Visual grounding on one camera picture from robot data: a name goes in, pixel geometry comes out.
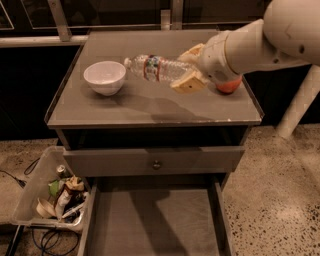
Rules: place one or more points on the metal railing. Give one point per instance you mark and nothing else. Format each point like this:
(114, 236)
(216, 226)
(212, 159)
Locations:
(36, 23)

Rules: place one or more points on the clear plastic water bottle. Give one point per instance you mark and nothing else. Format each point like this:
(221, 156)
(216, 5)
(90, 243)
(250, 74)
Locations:
(155, 68)

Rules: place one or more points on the metal can in bin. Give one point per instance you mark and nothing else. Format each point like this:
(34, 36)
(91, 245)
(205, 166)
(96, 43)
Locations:
(62, 171)

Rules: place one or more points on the white cup in bin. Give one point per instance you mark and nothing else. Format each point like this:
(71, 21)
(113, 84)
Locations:
(45, 209)

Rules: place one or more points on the green item in bin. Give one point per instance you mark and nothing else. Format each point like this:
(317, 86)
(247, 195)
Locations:
(54, 188)

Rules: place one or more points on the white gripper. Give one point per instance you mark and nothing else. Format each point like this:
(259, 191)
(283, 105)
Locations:
(212, 59)

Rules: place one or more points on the clear plastic bin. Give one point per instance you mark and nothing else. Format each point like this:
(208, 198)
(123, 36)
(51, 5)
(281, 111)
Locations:
(37, 187)

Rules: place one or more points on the red apple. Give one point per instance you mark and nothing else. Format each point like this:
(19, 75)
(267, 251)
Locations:
(230, 86)

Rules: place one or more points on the brown white bottle in bin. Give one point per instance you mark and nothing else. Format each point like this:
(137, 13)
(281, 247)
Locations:
(73, 187)

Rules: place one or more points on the white diagonal pole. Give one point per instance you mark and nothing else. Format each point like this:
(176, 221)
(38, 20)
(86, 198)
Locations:
(304, 97)

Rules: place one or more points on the grey open middle drawer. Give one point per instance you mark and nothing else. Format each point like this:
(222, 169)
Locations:
(179, 215)

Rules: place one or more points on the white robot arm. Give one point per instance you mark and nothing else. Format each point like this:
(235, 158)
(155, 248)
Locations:
(287, 36)

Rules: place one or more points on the grey cabinet counter top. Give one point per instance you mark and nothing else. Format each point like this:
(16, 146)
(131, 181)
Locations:
(141, 103)

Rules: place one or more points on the grey upper drawer with knob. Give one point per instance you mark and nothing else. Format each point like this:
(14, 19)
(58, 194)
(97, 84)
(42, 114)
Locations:
(154, 161)

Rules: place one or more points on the white ceramic bowl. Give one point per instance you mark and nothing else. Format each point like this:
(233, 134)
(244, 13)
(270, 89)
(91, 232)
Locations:
(106, 77)

